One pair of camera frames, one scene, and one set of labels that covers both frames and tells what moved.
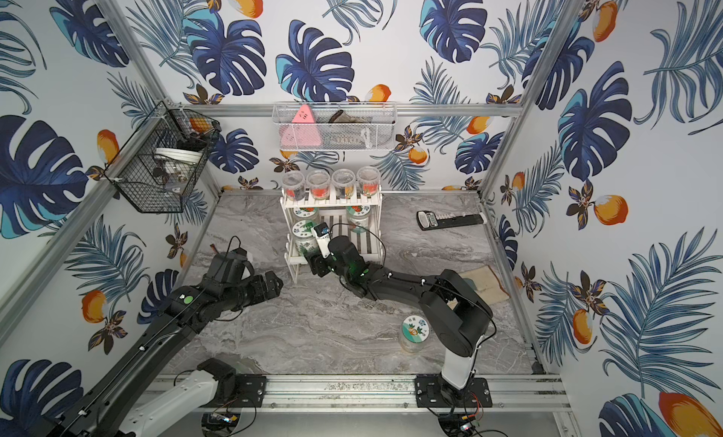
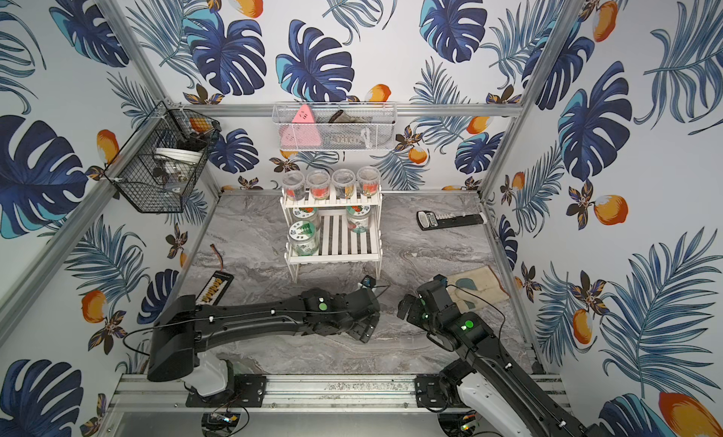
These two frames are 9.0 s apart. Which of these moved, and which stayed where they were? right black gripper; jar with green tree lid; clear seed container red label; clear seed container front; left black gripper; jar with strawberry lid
Moved: left black gripper; right black gripper
Stayed: jar with strawberry lid; jar with green tree lid; clear seed container front; clear seed container red label
